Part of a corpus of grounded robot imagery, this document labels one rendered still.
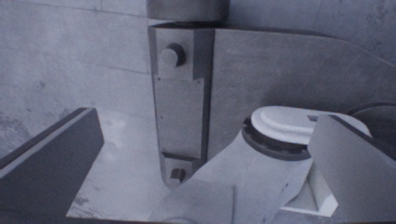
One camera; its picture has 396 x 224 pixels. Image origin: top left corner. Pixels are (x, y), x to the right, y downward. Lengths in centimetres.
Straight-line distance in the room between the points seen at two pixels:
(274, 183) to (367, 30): 51
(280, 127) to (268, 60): 17
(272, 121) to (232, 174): 12
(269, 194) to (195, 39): 31
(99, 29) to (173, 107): 41
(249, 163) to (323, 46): 29
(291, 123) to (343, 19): 38
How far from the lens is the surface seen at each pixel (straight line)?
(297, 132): 36
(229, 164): 32
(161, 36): 44
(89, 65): 85
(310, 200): 50
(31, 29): 100
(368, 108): 54
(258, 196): 29
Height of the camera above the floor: 61
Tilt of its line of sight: 59 degrees down
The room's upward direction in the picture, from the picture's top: 156 degrees counter-clockwise
